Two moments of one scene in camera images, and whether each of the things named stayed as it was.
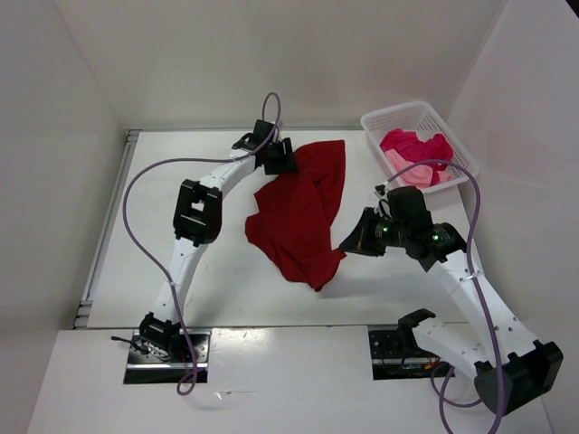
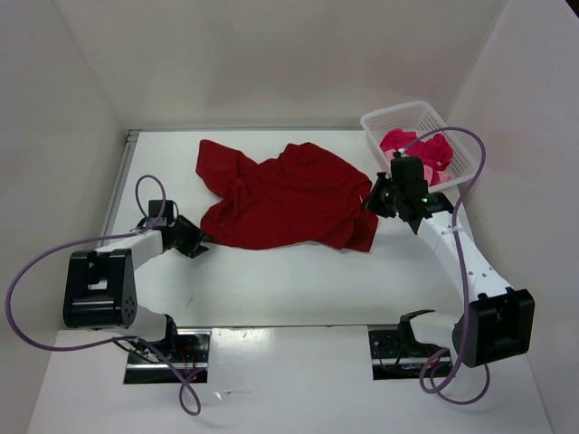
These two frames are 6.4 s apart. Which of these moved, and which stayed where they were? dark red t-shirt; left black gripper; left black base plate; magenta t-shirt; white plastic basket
Moved: left black gripper; dark red t-shirt
Stayed: white plastic basket; magenta t-shirt; left black base plate
